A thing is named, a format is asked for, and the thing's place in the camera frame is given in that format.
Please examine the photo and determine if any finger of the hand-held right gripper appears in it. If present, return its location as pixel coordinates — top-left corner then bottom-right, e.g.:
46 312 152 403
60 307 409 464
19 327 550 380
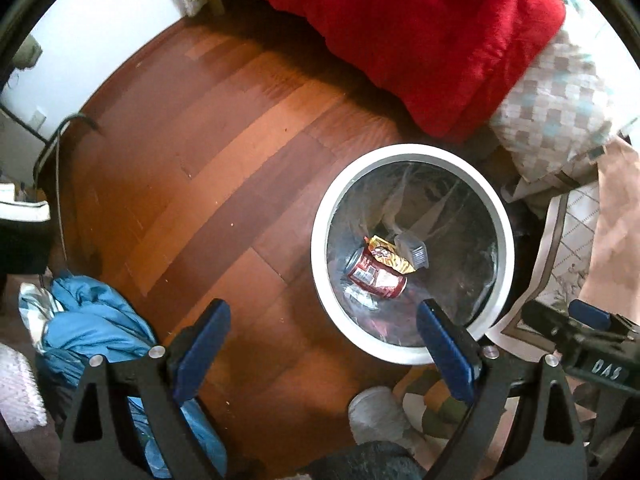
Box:
521 301 571 347
569 299 640 333

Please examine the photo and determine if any grey cable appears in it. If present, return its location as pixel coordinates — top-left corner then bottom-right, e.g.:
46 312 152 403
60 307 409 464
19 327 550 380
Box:
32 114 107 262

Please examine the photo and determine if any person's dark trouser leg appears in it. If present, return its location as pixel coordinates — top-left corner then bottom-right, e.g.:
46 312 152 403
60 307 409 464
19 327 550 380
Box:
295 440 427 480

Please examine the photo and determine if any crumpled clear plastic wrapper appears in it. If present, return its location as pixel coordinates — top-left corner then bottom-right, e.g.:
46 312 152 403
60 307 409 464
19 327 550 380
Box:
344 282 387 312

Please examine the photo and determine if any camouflage patterned slipper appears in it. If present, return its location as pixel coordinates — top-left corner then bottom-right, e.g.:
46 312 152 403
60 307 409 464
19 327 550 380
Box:
400 369 482 442

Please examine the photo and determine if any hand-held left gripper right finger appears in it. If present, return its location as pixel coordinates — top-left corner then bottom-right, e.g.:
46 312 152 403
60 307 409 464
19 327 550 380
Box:
416 299 588 480

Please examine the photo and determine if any diamond patterned mat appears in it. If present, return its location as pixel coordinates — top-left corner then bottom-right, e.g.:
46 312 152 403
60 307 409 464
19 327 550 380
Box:
486 180 602 357

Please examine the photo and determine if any blue cloth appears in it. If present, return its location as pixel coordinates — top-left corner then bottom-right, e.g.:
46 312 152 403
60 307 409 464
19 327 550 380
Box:
20 271 229 479

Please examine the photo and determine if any white round trash bin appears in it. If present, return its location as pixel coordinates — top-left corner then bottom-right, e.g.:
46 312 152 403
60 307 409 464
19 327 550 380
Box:
310 143 516 366

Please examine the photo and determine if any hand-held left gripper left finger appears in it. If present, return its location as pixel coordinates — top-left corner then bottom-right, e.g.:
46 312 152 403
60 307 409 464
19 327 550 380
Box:
59 299 233 480

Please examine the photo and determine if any clear plastic bin liner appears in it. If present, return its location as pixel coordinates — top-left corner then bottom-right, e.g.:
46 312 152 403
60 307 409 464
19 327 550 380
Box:
327 160 498 332

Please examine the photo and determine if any grey wall fixture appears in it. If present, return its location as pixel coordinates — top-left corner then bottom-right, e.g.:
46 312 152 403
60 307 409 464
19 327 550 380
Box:
14 34 45 70

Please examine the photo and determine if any red drink can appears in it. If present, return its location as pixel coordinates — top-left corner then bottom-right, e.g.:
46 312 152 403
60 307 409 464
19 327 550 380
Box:
342 247 408 301

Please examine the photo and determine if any red fleece blanket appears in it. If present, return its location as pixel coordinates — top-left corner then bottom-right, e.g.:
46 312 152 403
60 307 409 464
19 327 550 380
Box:
162 0 567 144

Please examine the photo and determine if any brown paper bag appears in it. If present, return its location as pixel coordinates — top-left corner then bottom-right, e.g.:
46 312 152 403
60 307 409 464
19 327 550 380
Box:
580 134 640 312

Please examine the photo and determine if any checkered quilt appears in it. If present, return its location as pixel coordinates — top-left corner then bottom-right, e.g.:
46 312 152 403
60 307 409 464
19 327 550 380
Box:
489 0 640 184

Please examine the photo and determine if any pink fuzzy cloth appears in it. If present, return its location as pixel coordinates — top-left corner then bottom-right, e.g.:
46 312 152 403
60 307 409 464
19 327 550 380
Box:
0 342 51 432

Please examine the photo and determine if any clear plastic container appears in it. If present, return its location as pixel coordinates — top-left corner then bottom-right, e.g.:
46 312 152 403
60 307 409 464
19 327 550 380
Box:
395 232 431 269

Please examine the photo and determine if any yellow snack wrapper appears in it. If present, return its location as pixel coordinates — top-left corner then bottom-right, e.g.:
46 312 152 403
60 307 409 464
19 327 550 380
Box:
363 235 418 275

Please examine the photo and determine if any black and white box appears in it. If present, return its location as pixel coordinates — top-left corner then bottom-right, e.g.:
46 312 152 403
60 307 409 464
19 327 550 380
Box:
0 182 54 277

